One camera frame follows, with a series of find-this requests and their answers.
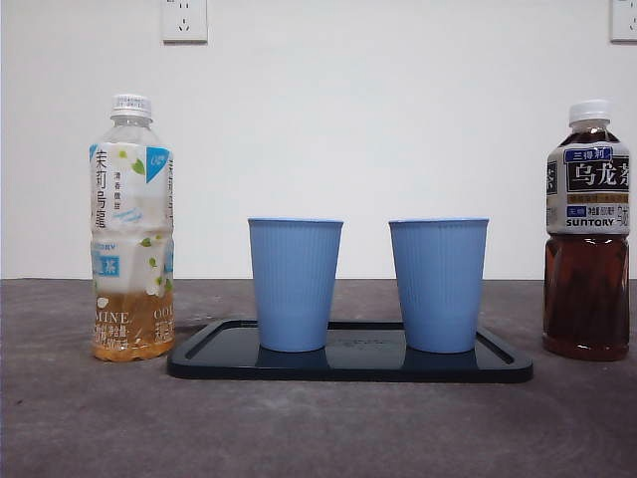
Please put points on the blue ribbed cup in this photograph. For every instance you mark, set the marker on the blue ribbed cup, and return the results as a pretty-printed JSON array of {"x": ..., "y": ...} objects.
[
  {"x": 438, "y": 284},
  {"x": 294, "y": 284}
]

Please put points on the oolong tea bottle dark label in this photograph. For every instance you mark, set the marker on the oolong tea bottle dark label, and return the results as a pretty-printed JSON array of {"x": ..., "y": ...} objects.
[{"x": 584, "y": 299}]

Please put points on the jasmine tea bottle white label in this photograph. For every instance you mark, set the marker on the jasmine tea bottle white label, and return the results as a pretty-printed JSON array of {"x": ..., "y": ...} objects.
[{"x": 132, "y": 209}]

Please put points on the white wall socket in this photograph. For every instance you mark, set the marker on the white wall socket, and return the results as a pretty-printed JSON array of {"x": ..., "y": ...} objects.
[
  {"x": 184, "y": 20},
  {"x": 624, "y": 20}
]

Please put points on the dark blue rectangular tray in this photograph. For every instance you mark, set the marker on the dark blue rectangular tray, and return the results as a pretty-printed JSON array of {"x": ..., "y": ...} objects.
[{"x": 363, "y": 366}]

